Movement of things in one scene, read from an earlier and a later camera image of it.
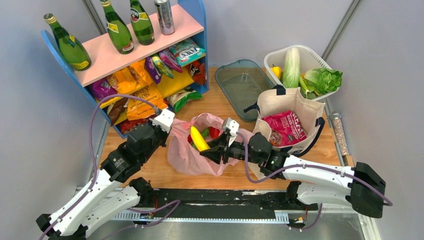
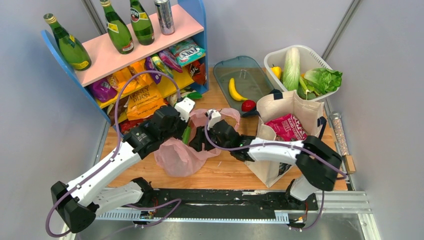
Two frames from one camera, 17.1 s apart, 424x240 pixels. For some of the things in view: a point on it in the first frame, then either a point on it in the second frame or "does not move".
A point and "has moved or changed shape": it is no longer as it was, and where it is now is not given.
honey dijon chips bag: [137, 109] does not move
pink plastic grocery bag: [244, 134] has moved or changed shape
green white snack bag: [178, 100] does not move
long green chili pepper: [204, 133] has moved or changed shape
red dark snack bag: [197, 72] does not move
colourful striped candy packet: [161, 67] does not move
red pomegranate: [214, 132] has moved or changed shape
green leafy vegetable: [307, 90] does not move
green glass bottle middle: [117, 31] does not move
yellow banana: [200, 142] has moved or changed shape
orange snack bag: [135, 76] does not move
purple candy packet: [155, 74] does not move
